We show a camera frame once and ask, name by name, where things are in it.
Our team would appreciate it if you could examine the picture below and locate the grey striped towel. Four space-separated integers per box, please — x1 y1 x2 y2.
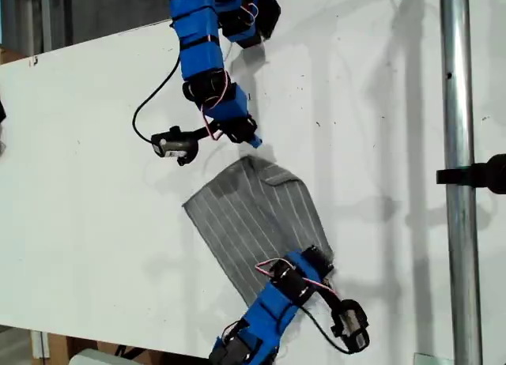
181 155 337 306

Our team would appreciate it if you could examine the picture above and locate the grey metal upright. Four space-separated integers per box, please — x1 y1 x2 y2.
39 0 53 52

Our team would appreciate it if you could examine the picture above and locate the white plastic container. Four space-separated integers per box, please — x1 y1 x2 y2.
70 348 134 365

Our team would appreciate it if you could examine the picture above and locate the brown cardboard box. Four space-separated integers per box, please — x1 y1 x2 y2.
0 44 25 65
47 333 210 365

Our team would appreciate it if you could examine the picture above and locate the white table leg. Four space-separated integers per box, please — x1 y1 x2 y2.
30 329 51 359

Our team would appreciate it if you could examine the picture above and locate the black post clamp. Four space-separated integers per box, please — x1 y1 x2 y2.
436 153 506 195

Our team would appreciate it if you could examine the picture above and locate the arm red white wire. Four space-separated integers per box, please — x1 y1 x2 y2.
200 70 231 141
255 258 340 297

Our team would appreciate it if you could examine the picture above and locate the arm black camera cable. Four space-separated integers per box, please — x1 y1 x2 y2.
296 303 359 355
132 58 182 145

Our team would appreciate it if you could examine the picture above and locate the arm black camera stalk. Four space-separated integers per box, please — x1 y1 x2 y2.
312 280 345 314
193 122 222 143

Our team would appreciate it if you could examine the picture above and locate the steel post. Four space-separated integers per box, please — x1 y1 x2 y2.
438 0 485 365

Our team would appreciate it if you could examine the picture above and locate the arm camera box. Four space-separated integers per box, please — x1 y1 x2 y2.
331 299 372 351
151 126 200 167

